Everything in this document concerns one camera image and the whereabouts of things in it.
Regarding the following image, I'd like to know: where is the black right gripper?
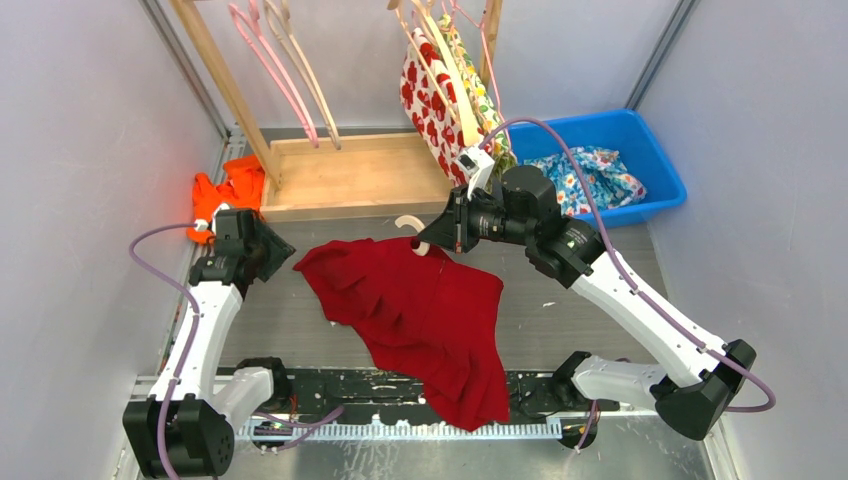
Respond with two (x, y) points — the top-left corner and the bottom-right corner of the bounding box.
(419, 182), (534, 254)

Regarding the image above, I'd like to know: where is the lemon print skirt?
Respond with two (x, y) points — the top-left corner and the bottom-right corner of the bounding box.
(436, 14), (517, 178)

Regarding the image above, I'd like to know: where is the beige wooden hanger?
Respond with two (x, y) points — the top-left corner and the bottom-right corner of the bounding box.
(394, 214), (430, 257)
(263, 0), (342, 150)

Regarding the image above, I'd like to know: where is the dark red cloth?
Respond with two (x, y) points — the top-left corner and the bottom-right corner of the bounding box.
(294, 237), (510, 431)

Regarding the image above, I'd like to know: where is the red poppy print cloth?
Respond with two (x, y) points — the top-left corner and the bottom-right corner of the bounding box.
(400, 28), (471, 186)

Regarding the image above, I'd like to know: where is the thin pink wire hanger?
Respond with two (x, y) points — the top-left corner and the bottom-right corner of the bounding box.
(448, 1), (505, 121)

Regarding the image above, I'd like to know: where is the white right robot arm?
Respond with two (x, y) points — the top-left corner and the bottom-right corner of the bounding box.
(418, 166), (757, 440)

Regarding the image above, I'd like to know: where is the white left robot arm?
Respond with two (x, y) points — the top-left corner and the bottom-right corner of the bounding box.
(122, 208), (296, 479)

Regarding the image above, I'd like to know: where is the wooden hanger rack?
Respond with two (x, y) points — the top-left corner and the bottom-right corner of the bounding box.
(168, 0), (505, 223)

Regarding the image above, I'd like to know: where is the cream wooden hanger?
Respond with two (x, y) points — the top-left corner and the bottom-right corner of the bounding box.
(387, 0), (483, 146)

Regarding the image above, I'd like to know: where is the thick pink hanger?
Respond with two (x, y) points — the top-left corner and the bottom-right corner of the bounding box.
(228, 1), (319, 147)

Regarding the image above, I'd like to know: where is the orange cloth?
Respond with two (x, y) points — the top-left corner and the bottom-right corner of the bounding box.
(191, 155), (265, 220)

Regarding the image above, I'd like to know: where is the blue floral cloth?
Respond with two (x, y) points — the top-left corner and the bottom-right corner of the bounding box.
(519, 146), (647, 216)

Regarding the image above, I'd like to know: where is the blue plastic bin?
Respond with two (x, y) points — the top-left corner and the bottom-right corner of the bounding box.
(508, 109), (687, 229)

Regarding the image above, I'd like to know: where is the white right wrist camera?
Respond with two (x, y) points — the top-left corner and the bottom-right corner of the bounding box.
(457, 146), (495, 200)

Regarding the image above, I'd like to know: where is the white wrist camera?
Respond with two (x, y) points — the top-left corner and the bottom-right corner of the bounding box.
(457, 146), (495, 200)
(191, 202), (232, 234)

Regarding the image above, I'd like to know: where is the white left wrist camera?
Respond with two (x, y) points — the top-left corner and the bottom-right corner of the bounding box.
(191, 202), (232, 234)

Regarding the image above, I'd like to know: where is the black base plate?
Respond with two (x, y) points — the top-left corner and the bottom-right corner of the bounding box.
(259, 368), (591, 426)

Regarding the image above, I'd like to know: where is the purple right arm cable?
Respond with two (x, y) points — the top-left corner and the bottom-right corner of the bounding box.
(478, 117), (778, 413)

